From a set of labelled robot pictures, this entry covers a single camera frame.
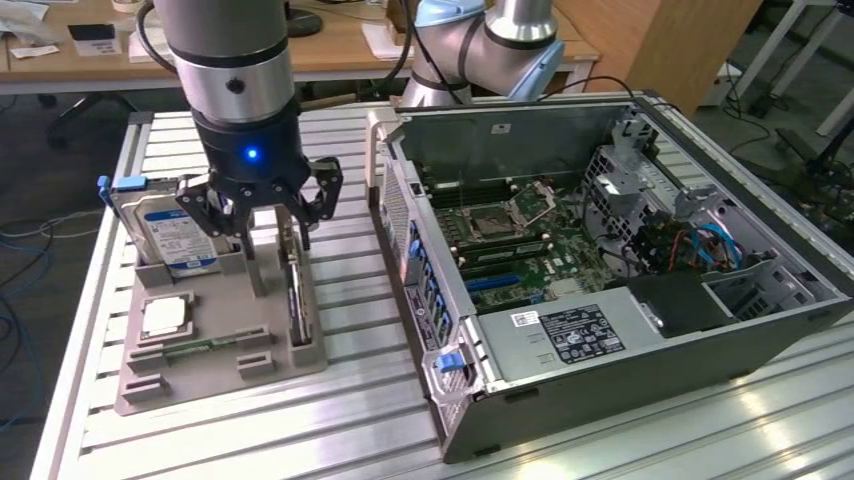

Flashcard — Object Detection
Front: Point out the black open PC case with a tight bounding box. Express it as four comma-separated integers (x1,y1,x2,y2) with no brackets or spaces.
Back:
365,89,854,464

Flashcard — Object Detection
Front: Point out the grey power supply unit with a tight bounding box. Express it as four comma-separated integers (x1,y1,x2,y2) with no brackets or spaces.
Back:
477,287,669,382

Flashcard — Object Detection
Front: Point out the silver CPU chip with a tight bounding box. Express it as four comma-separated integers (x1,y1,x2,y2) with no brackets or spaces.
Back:
143,298,191,338

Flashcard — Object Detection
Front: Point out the black round lamp base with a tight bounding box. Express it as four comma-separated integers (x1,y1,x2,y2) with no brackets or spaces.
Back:
286,8,326,39

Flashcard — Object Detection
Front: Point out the green graphics card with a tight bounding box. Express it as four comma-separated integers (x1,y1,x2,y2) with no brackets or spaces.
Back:
274,203,317,349

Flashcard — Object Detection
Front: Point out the white table frame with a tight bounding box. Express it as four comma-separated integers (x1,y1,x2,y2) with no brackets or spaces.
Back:
732,0,854,136

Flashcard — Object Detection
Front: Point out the white paper stack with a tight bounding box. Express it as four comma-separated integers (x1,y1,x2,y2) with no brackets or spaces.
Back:
362,22,417,61

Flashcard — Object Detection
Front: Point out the metal socket cover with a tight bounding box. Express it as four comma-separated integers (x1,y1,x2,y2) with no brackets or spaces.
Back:
509,179,559,219

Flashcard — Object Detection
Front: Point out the white box with black label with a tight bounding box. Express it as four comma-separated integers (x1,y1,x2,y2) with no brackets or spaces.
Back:
66,23,123,58

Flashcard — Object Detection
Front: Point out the CPU socket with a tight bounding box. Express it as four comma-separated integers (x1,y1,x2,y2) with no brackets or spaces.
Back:
466,204,519,242

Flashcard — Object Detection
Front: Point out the blue wire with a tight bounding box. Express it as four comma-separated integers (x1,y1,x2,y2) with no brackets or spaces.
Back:
693,222,746,274

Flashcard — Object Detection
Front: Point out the clear plastic bag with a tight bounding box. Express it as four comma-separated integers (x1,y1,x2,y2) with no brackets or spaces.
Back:
0,3,56,45

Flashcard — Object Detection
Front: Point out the black cable on case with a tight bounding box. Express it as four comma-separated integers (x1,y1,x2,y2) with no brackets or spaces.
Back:
563,74,673,109

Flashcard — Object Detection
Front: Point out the hard disk with blue caddy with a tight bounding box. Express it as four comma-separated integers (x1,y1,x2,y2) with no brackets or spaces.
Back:
96,173,235,279

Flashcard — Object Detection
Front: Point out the installed RAM stick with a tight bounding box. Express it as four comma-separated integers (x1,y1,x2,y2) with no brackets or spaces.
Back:
457,241,546,264

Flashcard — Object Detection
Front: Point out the wooden desk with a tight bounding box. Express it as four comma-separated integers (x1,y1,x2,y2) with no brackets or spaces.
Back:
0,0,602,96

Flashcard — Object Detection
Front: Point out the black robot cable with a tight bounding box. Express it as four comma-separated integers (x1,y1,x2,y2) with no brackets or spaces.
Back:
379,0,469,104

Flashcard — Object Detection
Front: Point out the blue expansion slot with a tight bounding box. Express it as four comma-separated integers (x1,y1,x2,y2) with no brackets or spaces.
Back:
466,272,523,294

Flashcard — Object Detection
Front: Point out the black office chair base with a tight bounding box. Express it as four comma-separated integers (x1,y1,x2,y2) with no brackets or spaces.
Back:
38,92,139,149

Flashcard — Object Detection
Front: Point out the green RAM stick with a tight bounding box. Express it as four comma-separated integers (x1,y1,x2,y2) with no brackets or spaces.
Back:
163,337,240,354

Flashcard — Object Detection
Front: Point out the beige parts rack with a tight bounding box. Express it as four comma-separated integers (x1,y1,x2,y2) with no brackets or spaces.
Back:
114,199,330,417

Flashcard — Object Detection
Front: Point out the metal disk bay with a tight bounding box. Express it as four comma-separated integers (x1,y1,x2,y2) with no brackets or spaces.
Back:
578,144,670,242

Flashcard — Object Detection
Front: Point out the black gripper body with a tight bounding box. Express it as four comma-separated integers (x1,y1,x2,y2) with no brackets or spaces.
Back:
191,102,317,207

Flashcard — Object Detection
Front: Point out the green motherboard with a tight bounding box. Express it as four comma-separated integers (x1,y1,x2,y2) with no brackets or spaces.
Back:
426,174,633,307

